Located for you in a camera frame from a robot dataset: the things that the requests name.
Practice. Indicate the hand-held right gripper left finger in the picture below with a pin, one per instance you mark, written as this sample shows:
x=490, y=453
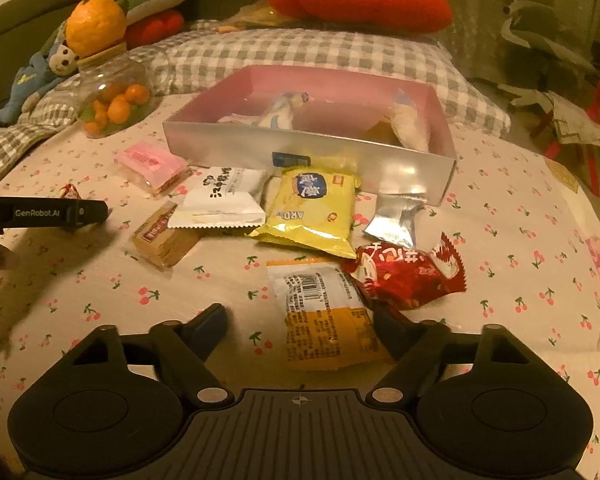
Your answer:
x=212, y=321

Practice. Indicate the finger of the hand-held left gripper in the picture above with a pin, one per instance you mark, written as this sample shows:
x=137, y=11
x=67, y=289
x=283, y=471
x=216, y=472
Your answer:
x=94, y=211

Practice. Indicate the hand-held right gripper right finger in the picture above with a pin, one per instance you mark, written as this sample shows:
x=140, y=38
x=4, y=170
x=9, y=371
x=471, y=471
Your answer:
x=387, y=326

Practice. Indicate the red candy packet white face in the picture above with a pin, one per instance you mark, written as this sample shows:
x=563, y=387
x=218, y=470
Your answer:
x=71, y=191

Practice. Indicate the red zigzag-edged snack packet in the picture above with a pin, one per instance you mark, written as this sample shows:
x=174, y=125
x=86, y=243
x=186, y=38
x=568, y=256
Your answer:
x=400, y=275

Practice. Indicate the orange and white snack packet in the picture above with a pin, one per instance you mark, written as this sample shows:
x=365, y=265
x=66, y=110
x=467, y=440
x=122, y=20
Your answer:
x=320, y=305

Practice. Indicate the brown biscuit packet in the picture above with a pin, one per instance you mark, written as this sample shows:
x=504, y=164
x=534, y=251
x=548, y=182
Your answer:
x=160, y=240

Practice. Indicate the pink snack packet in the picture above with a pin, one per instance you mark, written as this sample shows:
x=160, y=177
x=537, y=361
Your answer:
x=150, y=162

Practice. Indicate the silver snack packet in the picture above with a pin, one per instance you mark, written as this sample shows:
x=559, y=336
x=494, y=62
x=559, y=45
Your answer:
x=392, y=220

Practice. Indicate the white packet black print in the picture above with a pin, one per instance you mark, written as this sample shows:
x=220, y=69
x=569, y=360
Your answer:
x=220, y=190

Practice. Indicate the yellow snack packet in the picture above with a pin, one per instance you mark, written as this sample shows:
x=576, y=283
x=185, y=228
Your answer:
x=305, y=210

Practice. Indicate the pink cardboard box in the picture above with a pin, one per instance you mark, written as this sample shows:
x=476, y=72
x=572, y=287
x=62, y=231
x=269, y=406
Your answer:
x=305, y=155

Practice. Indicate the long white bread packet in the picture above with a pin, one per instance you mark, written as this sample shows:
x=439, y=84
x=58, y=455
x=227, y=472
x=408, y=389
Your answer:
x=282, y=110
x=410, y=125

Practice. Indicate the grey checked blanket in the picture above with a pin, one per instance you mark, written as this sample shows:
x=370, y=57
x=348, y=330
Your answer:
x=15, y=145

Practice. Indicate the pile of small oranges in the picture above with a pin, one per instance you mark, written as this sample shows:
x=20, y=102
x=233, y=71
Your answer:
x=115, y=107

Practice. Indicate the blue monkey plush toy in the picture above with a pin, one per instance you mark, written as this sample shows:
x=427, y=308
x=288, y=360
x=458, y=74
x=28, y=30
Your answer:
x=30, y=80

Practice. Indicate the cherry print bedsheet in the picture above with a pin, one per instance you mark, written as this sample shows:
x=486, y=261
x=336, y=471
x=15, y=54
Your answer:
x=505, y=260

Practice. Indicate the glass jar with cork lid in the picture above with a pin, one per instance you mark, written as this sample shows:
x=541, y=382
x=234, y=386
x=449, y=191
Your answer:
x=115, y=72

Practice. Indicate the dark green sofa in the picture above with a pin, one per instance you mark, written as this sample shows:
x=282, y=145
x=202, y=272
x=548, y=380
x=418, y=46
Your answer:
x=15, y=35

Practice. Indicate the orange plush lid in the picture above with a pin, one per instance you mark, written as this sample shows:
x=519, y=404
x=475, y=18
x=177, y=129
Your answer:
x=95, y=25

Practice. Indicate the small red cushion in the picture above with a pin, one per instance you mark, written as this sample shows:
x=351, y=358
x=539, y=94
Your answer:
x=155, y=29

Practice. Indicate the yellow plastic packet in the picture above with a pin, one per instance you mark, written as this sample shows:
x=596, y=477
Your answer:
x=252, y=17

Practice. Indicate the grey checked pillow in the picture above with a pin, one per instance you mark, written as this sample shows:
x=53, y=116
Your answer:
x=305, y=50

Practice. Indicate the crumpled newspaper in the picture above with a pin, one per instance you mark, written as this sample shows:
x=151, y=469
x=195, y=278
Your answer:
x=575, y=120

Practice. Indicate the large red pumpkin cushion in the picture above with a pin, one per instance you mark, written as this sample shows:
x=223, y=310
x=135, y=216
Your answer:
x=360, y=0

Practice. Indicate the white office chair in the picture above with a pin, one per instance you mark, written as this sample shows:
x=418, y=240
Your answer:
x=545, y=35

